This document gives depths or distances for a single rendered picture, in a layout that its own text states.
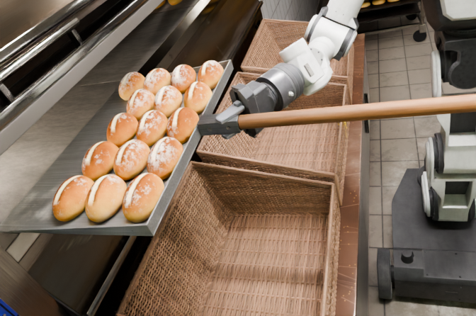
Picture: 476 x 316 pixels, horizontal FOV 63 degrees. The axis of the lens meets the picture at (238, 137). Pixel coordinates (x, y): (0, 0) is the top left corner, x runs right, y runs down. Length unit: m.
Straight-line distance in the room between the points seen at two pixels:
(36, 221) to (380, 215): 1.67
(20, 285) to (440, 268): 1.41
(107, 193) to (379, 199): 1.70
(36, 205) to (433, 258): 1.42
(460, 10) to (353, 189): 0.67
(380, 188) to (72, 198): 1.77
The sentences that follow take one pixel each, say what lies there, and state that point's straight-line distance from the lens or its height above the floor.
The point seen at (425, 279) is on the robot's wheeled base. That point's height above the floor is 0.18.
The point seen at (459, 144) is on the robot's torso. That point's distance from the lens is 1.42.
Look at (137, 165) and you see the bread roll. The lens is 0.79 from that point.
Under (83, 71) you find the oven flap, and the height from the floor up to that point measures 1.39.
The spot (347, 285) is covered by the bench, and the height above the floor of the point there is 0.58.
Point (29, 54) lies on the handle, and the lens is 0.76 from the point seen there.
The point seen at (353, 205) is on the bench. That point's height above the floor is 0.58.
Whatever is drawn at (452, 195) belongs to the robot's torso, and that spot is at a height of 0.37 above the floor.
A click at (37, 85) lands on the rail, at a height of 1.43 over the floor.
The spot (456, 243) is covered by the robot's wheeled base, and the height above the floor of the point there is 0.17.
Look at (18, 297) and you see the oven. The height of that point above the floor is 1.09.
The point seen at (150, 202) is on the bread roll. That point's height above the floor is 1.21.
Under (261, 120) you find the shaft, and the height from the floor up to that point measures 1.20.
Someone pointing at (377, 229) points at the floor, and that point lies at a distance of 2.08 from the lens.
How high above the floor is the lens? 1.63
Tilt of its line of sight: 35 degrees down
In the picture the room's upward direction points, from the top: 19 degrees counter-clockwise
